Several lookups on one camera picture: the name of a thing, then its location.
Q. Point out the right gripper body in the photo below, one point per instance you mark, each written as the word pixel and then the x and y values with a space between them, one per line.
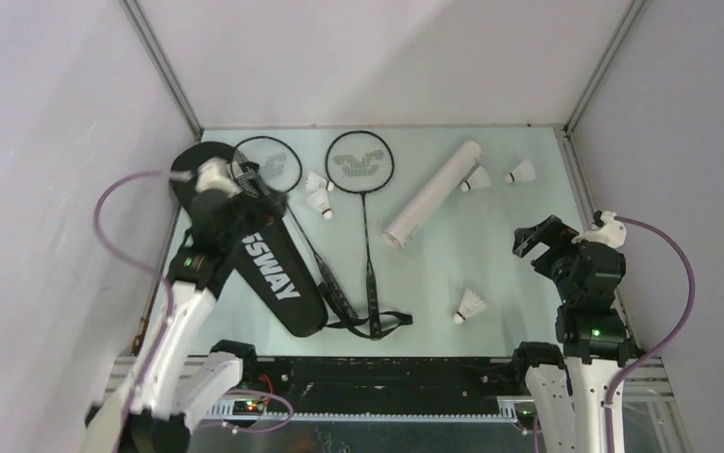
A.
pixel 555 261

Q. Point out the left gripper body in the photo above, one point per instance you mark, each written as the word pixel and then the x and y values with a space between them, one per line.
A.
pixel 250 218

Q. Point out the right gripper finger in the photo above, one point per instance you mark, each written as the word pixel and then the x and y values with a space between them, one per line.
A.
pixel 526 238
pixel 553 229

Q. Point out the shuttlecock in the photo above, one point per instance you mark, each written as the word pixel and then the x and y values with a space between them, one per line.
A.
pixel 471 304
pixel 478 179
pixel 315 182
pixel 319 201
pixel 523 171

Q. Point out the white shuttlecock tube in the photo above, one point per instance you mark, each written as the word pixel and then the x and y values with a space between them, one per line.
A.
pixel 432 195

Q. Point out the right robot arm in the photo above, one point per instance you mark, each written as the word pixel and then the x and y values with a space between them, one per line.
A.
pixel 573 383

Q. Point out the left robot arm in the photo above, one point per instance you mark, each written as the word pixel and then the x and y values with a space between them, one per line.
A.
pixel 153 409

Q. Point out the left badminton racket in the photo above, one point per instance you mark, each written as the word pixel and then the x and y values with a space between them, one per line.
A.
pixel 282 169

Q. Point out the badminton racket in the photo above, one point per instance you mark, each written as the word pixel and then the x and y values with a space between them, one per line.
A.
pixel 282 169
pixel 361 162

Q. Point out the right badminton racket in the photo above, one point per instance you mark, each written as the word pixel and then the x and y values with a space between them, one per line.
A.
pixel 361 162

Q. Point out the black racket bag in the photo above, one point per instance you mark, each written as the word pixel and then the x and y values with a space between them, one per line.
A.
pixel 268 260

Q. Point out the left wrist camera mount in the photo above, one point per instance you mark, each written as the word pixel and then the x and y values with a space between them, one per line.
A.
pixel 213 175

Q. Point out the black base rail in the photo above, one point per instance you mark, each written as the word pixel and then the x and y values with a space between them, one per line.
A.
pixel 390 389

